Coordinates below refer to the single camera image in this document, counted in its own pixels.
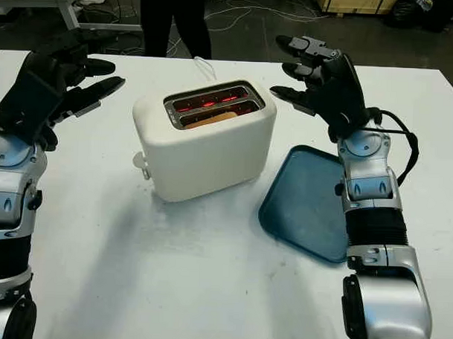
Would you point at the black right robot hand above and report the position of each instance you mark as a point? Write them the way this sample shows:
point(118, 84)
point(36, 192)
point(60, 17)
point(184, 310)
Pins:
point(341, 91)

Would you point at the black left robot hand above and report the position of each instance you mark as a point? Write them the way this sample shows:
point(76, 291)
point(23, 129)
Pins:
point(36, 64)

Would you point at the brown toast slice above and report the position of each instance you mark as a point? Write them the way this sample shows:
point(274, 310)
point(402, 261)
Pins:
point(213, 120)

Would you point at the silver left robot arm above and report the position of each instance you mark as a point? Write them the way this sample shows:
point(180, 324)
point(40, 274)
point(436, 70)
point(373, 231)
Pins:
point(6, 191)

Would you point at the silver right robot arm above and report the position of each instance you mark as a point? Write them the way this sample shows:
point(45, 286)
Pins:
point(371, 189)

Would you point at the person in black trousers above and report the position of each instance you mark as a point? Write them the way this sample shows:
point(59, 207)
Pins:
point(157, 22)

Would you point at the white two-slot toaster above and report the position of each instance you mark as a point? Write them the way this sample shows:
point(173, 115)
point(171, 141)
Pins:
point(200, 165)

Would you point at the wooden crate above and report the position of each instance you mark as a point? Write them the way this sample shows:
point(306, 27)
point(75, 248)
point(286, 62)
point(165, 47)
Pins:
point(355, 3)

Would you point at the black garbage bag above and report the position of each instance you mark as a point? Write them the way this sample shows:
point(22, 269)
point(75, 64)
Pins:
point(421, 14)

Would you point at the blue plastic tray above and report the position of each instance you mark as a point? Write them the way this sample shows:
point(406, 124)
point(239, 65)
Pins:
point(303, 209)

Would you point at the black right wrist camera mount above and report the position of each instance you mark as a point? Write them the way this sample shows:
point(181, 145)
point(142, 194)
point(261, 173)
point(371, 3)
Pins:
point(343, 127)

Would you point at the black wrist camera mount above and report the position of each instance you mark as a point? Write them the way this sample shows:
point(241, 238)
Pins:
point(31, 103)
point(343, 127)

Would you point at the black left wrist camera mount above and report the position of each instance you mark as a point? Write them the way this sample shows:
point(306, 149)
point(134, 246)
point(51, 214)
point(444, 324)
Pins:
point(31, 103)

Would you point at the white metal-frame desk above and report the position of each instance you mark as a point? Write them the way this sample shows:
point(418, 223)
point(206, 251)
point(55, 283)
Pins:
point(64, 7)

